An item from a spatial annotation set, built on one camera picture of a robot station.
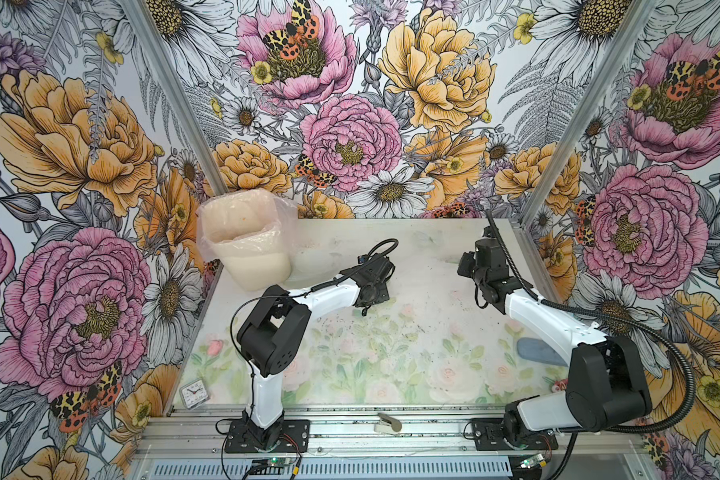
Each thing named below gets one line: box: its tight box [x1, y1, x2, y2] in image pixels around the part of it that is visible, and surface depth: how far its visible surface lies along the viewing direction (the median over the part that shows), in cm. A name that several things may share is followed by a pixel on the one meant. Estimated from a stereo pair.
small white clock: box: [179, 378, 210, 410], surface depth 81 cm
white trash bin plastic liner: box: [195, 188, 299, 292], surface depth 93 cm
